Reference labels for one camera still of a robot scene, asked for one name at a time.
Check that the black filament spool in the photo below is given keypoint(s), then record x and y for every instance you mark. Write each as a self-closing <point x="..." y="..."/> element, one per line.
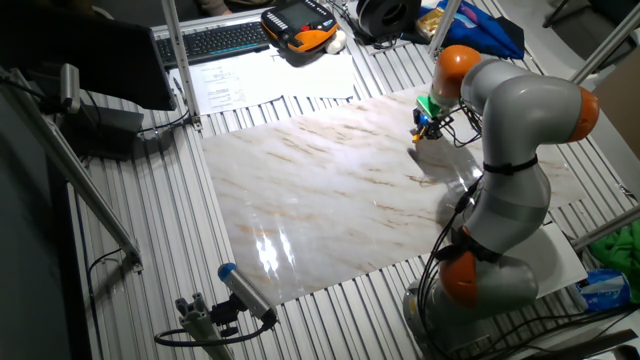
<point x="387" y="17"/>

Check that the grey extrusion camera mount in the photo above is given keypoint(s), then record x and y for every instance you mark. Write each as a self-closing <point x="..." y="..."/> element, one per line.
<point x="200" y="325"/>

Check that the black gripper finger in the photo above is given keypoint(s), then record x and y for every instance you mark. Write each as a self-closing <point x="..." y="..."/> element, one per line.
<point x="417" y="134"/>
<point x="429" y="137"/>

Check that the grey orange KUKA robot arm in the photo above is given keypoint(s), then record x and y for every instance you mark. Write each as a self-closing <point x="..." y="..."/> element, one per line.
<point x="510" y="150"/>

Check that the white round ball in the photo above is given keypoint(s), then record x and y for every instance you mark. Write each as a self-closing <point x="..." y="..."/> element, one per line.
<point x="337" y="42"/>

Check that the orange black teach pendant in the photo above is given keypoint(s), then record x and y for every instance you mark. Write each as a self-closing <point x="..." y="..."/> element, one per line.
<point x="299" y="25"/>

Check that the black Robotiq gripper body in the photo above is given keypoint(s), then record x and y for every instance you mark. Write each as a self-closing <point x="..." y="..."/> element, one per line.
<point x="430" y="124"/>

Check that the black computer monitor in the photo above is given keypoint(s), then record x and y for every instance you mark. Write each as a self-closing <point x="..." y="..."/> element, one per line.
<point x="90" y="55"/>

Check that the white base board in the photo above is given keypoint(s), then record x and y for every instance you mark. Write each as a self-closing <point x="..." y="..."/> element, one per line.
<point x="555" y="260"/>

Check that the blue fabric bag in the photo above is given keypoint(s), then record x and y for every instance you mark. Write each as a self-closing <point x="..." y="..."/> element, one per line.
<point x="480" y="30"/>

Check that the gold foil package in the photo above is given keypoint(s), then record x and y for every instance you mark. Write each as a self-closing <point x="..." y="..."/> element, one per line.
<point x="430" y="22"/>

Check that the brown cardboard box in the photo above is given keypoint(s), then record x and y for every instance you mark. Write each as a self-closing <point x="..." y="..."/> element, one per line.
<point x="620" y="105"/>

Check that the green gripper mount plate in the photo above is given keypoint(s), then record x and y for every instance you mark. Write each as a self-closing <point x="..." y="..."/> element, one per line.
<point x="428" y="106"/>

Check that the black box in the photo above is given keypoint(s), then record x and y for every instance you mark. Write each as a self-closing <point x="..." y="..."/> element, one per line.
<point x="107" y="132"/>

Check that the green cloth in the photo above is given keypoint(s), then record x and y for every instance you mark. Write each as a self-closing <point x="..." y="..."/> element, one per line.
<point x="620" y="255"/>

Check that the silver depth camera blue cap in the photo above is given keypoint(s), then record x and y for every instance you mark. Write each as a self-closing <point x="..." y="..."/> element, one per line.
<point x="246" y="291"/>

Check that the aluminium frame post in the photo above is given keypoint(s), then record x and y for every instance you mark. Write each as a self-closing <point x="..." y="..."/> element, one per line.
<point x="607" y="227"/>
<point x="607" y="42"/>
<point x="70" y="170"/>
<point x="180" y="65"/>
<point x="442" y="27"/>

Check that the black computer keyboard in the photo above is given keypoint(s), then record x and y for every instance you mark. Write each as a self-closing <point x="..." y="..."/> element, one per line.
<point x="215" y="42"/>

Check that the blue plastic package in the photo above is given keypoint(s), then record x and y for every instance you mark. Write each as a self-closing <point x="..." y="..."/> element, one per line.
<point x="602" y="290"/>

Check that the printed white paper sheet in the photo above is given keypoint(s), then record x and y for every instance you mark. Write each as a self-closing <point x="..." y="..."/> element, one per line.
<point x="225" y="85"/>
<point x="315" y="75"/>

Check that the marble pattern board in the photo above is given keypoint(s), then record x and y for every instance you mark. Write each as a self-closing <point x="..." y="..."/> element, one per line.
<point x="350" y="190"/>

